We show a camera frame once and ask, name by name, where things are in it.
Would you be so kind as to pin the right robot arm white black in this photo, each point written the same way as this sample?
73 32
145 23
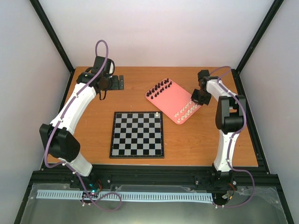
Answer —
230 120

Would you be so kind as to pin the frame post black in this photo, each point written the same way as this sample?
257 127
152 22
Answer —
52 34
274 8

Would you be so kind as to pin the pink plastic tray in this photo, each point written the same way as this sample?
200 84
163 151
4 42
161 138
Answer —
170 98

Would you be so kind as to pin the left frame post black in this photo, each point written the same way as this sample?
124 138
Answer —
52 34

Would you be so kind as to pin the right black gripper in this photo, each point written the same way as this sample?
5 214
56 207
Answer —
194 99

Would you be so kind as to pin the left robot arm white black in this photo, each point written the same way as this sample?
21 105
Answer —
58 136

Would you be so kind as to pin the black aluminium frame base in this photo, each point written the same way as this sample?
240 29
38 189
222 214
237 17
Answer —
149 175

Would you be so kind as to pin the black and silver chessboard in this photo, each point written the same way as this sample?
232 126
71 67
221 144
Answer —
137 135

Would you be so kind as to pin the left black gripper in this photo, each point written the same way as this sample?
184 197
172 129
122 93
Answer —
121 87

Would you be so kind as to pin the light blue cable duct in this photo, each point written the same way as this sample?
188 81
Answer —
126 196

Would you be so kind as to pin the right frame post black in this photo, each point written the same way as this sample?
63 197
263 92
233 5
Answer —
274 8

